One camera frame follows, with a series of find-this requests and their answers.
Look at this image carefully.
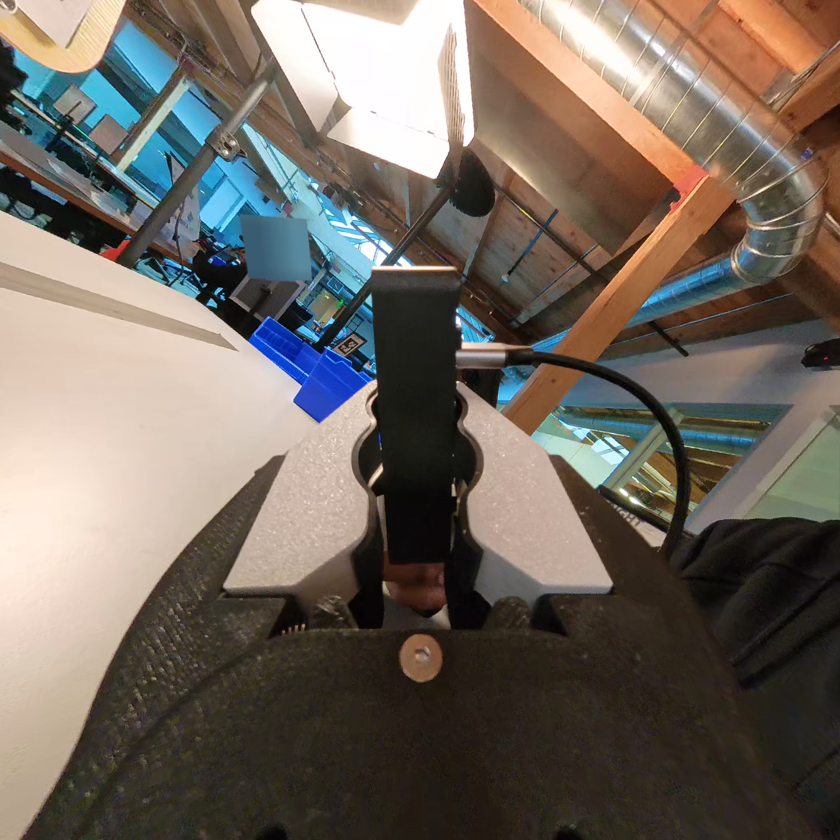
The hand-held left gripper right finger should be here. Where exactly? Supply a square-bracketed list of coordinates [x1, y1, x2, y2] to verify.
[449, 384, 614, 627]

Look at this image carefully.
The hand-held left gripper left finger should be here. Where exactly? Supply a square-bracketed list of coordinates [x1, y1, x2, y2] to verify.
[223, 384, 388, 627]

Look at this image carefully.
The large blue plastic bin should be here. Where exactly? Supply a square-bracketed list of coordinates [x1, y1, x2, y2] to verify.
[294, 346, 376, 423]

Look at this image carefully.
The small black usb hub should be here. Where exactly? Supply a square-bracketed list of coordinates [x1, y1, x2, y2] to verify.
[369, 264, 465, 567]

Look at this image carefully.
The black cable silver plug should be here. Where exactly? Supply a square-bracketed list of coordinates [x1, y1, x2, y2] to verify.
[455, 340, 691, 560]

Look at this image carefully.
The person's right forearm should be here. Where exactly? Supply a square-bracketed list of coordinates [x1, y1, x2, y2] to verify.
[668, 517, 840, 795]

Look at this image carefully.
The person's left hand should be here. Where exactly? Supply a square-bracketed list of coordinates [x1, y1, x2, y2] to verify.
[382, 561, 448, 618]

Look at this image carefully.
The metal pole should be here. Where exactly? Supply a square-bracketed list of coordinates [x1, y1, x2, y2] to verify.
[117, 59, 277, 266]

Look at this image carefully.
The white light panel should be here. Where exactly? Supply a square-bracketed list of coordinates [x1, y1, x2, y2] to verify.
[248, 0, 478, 182]

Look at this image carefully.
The wooden instruction sign board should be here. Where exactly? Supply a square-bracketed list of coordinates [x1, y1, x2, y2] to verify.
[0, 0, 127, 74]

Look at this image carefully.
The silver ventilation duct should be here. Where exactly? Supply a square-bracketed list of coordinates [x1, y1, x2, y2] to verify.
[515, 0, 840, 286]

